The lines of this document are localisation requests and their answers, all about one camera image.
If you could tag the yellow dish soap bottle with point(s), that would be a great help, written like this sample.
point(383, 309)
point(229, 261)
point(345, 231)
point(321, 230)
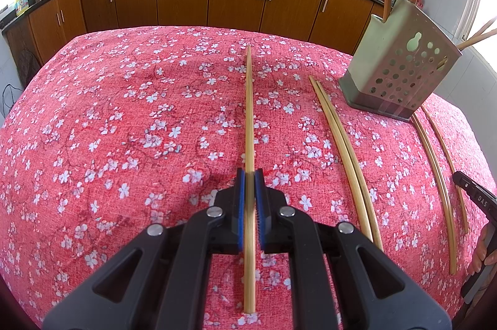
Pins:
point(22, 3)

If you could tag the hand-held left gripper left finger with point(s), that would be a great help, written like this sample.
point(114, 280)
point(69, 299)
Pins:
point(241, 205)

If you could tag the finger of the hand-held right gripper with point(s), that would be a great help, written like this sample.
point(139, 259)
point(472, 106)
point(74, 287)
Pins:
point(462, 182)

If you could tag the person's right hand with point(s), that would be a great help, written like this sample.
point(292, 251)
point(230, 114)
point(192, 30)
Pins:
point(481, 250)

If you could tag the red floral tablecloth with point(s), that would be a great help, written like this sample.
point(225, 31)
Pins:
point(116, 139)

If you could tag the dark mesh sack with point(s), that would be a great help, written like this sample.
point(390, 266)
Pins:
point(29, 64)

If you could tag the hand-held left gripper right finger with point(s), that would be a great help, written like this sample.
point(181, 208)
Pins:
point(259, 205)

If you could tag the green perforated utensil holder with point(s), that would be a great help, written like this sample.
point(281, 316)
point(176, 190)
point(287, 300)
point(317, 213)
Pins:
point(388, 42)

